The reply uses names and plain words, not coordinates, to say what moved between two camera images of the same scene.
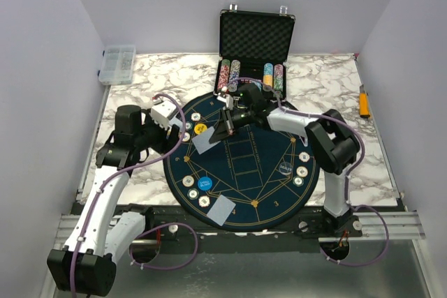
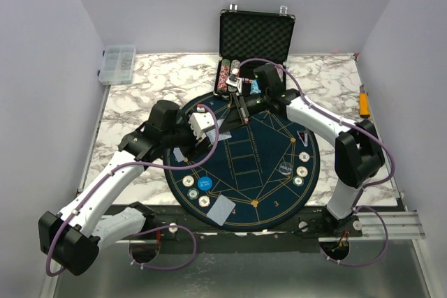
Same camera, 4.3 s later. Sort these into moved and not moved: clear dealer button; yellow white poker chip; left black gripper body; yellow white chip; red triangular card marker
Moved: left black gripper body
Not moved: red triangular card marker; yellow white poker chip; clear dealer button; yellow white chip
